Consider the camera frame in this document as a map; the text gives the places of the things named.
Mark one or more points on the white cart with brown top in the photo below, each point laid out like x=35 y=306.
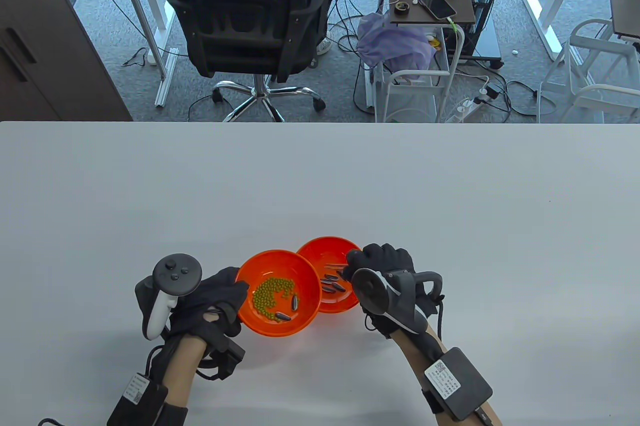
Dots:
x=460 y=1

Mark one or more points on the white stool frame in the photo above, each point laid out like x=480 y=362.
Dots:
x=600 y=41

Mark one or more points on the grey hand controller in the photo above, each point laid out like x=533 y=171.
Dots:
x=371 y=291
x=177 y=273

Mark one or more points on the orange plastic bowl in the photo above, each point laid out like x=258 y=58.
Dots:
x=320 y=253
x=280 y=266

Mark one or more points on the black wrist sensor box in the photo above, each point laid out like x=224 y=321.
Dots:
x=462 y=383
x=140 y=398

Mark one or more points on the black smartphone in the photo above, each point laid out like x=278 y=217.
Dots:
x=439 y=5

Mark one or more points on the black power adapter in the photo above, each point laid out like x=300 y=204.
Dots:
x=492 y=92

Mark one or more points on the purple cloth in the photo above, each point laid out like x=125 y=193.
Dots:
x=395 y=44

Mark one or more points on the black right wrist sensor box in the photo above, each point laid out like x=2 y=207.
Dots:
x=462 y=383

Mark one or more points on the aluminium profile bar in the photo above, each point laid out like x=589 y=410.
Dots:
x=165 y=81

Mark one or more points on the heap of green mung beans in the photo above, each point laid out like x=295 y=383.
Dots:
x=265 y=296

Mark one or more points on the white desk leg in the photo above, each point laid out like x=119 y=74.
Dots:
x=160 y=11
x=542 y=21

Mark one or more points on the person's left hand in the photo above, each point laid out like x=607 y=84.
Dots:
x=217 y=291

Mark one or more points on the black tape roll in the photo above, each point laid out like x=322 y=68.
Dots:
x=402 y=11

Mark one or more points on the person's right hand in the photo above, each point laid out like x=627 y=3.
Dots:
x=385 y=258

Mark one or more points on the dark grey cabinet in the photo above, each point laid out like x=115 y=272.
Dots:
x=40 y=46

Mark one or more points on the person's left forearm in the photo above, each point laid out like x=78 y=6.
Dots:
x=182 y=368

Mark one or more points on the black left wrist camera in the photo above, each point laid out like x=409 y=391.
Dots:
x=227 y=357

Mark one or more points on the black left wrist sensor box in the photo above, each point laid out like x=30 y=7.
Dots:
x=140 y=398

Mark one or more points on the pile of striped sunflower seeds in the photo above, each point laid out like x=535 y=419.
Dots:
x=330 y=288

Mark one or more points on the white power strip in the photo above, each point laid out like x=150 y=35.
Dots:
x=462 y=109

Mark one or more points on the black mesh office chair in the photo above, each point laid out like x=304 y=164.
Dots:
x=250 y=46

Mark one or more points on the thin metal tweezers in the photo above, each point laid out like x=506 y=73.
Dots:
x=336 y=264

